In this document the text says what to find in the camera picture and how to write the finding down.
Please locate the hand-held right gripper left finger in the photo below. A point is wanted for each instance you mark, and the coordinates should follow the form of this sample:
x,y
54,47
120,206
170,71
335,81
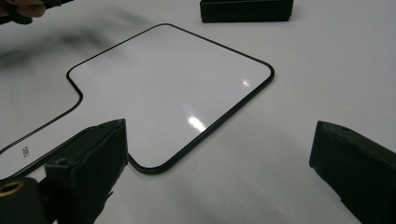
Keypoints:
x,y
90,168

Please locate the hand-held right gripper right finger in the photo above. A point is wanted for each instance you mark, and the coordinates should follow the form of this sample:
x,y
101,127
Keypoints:
x,y
361,168

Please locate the black whiteboard eraser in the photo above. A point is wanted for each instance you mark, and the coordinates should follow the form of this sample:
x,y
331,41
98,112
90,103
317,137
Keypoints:
x,y
246,11

